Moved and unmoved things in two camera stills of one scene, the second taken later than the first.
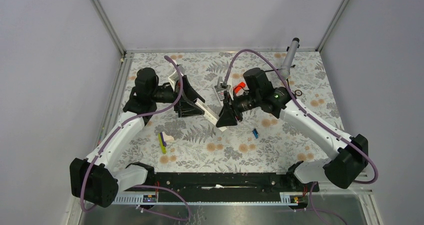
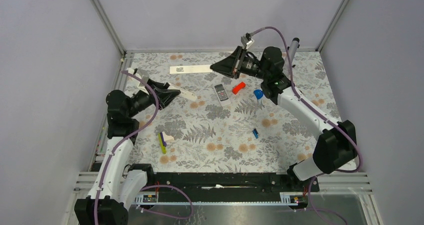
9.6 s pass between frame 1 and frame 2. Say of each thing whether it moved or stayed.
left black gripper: moved
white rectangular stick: moved
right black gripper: moved
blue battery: stayed
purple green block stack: stayed
